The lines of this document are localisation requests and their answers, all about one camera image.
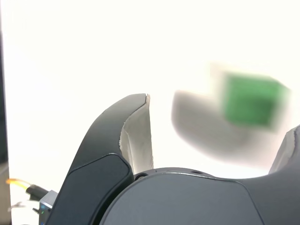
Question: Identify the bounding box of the green cube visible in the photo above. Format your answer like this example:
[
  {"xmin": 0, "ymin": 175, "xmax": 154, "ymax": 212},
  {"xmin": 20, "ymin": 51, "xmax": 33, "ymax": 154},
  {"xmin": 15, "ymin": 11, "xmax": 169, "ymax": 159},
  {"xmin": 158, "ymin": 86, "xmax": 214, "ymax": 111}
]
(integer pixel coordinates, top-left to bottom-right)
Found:
[{"xmin": 222, "ymin": 72, "xmax": 292, "ymax": 132}]

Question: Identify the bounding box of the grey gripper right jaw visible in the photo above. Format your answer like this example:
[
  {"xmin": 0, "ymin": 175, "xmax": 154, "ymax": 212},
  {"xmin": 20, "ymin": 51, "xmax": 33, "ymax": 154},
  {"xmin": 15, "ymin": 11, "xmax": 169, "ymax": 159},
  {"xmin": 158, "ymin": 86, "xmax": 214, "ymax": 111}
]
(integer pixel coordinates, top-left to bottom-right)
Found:
[{"xmin": 93, "ymin": 124, "xmax": 300, "ymax": 225}]

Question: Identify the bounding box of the orange cable with black plug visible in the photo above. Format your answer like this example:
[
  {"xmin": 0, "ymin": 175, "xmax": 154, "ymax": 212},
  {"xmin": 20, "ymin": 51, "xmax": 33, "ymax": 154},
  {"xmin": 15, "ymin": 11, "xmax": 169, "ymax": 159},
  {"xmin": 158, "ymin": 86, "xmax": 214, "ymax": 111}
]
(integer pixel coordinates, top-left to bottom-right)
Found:
[{"xmin": 6, "ymin": 178, "xmax": 49, "ymax": 201}]

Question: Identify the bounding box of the small grey hub box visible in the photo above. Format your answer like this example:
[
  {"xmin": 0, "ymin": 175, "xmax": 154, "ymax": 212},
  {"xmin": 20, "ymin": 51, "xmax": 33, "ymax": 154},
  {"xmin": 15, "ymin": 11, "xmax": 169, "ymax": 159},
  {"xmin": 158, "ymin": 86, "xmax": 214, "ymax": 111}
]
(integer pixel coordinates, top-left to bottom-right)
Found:
[{"xmin": 37, "ymin": 190, "xmax": 58, "ymax": 225}]

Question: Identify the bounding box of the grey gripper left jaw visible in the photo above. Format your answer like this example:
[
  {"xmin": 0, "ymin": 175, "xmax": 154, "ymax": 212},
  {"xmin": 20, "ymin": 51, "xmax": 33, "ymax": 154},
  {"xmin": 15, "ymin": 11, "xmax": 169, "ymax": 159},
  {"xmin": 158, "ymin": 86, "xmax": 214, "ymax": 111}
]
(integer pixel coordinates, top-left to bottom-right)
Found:
[{"xmin": 45, "ymin": 93, "xmax": 154, "ymax": 225}]

